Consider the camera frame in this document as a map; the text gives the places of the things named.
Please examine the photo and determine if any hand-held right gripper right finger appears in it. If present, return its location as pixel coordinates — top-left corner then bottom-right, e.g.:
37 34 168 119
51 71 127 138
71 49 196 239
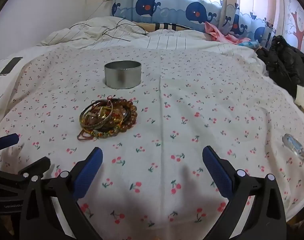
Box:
202 145 287 240

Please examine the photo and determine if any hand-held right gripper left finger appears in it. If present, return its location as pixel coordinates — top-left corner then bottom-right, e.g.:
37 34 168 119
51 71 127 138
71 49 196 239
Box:
18 147 104 240

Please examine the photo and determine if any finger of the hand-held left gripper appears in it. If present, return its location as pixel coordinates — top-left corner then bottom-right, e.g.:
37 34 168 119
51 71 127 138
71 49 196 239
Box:
0 133 20 152
18 156 51 178

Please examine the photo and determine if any pile of bracelets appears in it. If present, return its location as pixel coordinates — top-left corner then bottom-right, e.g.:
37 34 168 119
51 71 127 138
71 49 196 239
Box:
76 95 138 141

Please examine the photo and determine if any amber bead bracelet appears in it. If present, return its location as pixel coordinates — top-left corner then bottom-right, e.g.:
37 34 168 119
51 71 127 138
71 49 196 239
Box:
109 98 138 132

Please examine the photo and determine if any round metal tin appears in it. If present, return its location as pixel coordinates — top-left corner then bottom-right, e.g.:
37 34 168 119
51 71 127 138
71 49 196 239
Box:
104 60 142 89

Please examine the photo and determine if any cherry print blanket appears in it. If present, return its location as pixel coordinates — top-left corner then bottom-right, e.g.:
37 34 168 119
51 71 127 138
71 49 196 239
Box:
0 44 304 240

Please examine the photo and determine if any black smartphone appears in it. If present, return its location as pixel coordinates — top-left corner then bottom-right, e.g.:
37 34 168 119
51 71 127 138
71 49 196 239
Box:
0 57 24 76

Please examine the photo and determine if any clear plastic wrapper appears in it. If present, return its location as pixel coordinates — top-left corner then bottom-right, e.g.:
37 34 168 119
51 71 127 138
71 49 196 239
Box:
282 134 304 161

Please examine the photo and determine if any black jacket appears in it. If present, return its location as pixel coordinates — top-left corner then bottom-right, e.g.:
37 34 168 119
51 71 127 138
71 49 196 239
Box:
255 35 304 98

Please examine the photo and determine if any light blue cloth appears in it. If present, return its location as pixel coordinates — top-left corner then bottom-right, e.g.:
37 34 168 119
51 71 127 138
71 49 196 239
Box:
238 40 260 50

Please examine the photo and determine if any pink cloth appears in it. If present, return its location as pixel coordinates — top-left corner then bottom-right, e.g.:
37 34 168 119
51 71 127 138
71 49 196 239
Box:
204 21 251 44

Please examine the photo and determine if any white striped duvet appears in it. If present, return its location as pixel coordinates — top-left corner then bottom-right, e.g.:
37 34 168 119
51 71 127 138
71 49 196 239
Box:
0 16 267 110

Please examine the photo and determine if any striped pillow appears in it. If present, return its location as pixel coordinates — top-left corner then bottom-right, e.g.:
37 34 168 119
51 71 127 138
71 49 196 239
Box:
136 22 195 32

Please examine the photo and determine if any whale print curtain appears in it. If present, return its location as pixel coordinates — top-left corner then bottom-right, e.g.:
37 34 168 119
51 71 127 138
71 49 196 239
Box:
111 0 277 48

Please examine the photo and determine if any thin black cable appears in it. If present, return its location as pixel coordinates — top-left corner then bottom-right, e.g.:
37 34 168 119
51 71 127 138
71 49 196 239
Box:
69 17 148 42

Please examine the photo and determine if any red tree wall sticker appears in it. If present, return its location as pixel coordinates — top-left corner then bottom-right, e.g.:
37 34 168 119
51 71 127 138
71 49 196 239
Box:
284 0 304 53

